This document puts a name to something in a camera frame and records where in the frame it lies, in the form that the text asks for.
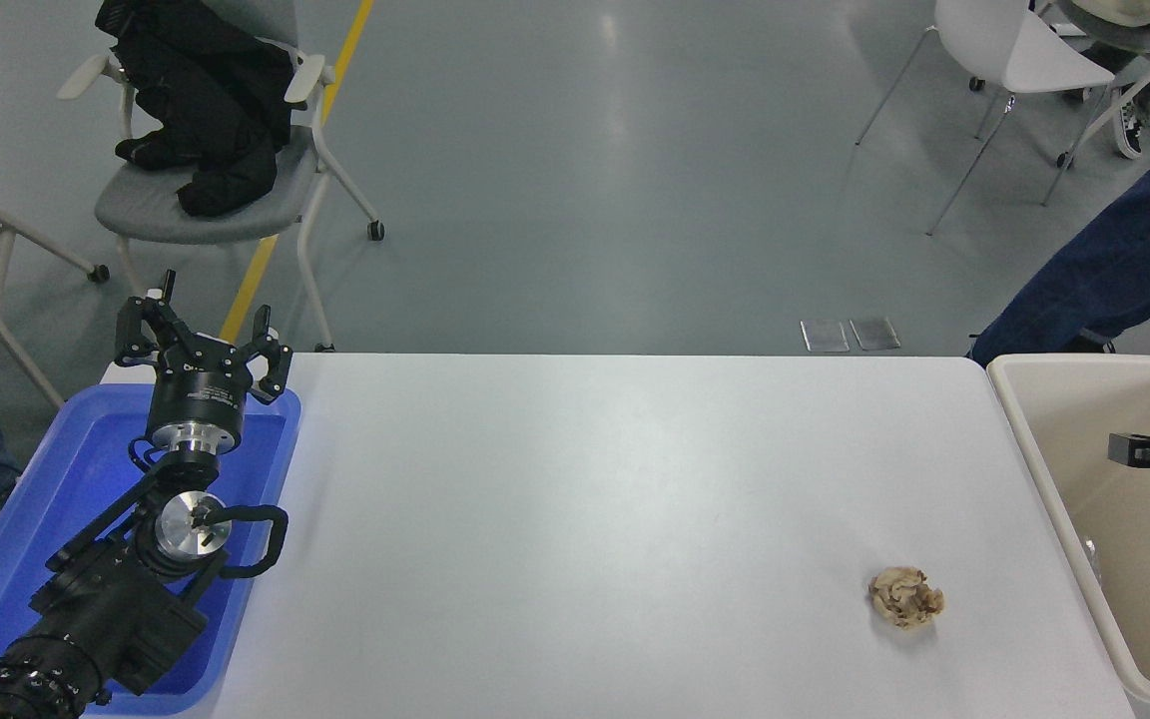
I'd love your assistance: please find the metal floor plate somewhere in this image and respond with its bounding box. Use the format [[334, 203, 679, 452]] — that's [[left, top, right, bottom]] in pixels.
[[801, 320, 852, 355], [849, 317, 902, 353]]

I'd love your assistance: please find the crumpled tan paper ball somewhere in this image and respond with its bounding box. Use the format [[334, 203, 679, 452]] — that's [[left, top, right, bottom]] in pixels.
[[868, 566, 945, 629]]

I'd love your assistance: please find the grey chair with white frame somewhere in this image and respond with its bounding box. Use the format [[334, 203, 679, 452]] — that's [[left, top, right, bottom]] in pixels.
[[54, 40, 384, 353]]

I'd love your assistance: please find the large pale bin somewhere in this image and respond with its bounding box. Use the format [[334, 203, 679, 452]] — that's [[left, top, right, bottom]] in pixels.
[[986, 355, 1150, 708]]

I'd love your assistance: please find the black jacket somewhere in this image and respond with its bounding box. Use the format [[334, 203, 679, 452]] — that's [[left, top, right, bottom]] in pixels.
[[96, 0, 294, 219]]

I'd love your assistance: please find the chair with castors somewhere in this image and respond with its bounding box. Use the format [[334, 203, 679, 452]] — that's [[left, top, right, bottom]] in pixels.
[[1042, 45, 1150, 207]]

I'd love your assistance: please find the blue plastic tray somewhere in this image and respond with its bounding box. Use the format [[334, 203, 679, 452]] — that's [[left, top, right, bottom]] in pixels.
[[0, 382, 302, 717]]

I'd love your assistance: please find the white shell chair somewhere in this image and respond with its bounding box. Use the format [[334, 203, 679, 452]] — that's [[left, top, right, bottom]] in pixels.
[[855, 0, 1117, 237]]

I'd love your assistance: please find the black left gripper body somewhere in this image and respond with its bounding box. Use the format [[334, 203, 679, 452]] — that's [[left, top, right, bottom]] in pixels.
[[144, 342, 253, 432]]

